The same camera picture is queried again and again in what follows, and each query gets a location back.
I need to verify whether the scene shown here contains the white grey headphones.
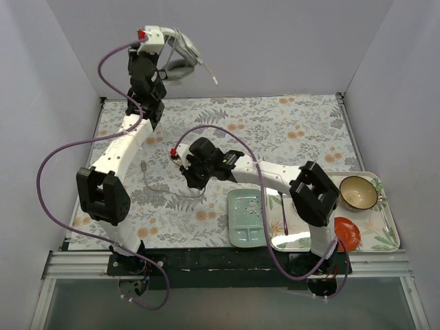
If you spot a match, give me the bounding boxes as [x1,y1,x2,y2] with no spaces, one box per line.
[159,27,219,86]

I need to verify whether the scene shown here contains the grey headphone cable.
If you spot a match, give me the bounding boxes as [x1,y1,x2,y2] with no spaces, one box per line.
[140,27,207,199]

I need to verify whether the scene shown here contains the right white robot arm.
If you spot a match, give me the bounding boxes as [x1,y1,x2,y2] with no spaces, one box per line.
[170,137,340,274]

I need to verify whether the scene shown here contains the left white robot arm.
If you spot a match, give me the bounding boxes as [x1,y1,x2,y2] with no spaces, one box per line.
[76,47,166,275]

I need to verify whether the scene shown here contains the light green divided plate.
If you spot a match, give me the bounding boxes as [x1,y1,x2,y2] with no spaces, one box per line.
[227,188,267,248]

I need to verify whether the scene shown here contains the purple iridescent fork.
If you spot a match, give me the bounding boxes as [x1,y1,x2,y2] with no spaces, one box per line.
[278,192,289,236]

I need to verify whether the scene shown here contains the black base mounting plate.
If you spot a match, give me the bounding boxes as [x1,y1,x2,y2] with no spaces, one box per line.
[107,247,347,290]

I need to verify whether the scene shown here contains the brown ceramic bowl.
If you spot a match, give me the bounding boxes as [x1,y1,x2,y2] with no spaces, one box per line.
[339,175,378,212]

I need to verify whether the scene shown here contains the red small plate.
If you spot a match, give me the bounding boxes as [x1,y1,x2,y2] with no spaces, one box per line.
[334,217,361,252]

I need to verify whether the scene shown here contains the silver spoon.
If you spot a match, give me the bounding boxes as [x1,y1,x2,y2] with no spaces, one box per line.
[376,193,390,233]

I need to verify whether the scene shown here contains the floral serving tray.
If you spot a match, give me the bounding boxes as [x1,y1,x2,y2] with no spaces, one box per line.
[265,172,400,253]

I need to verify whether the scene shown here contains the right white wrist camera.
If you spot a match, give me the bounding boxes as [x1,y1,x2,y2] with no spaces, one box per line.
[170,143,190,168]

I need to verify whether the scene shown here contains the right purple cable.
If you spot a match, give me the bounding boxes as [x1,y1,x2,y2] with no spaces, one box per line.
[175,124,352,300]

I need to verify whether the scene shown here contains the purple cable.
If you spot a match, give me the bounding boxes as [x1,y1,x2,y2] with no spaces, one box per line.
[175,124,352,300]
[36,37,171,311]

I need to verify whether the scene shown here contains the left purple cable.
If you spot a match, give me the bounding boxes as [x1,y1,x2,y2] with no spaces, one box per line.
[36,37,171,311]

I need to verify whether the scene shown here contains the aluminium frame rail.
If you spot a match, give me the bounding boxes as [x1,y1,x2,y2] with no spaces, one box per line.
[31,248,430,329]

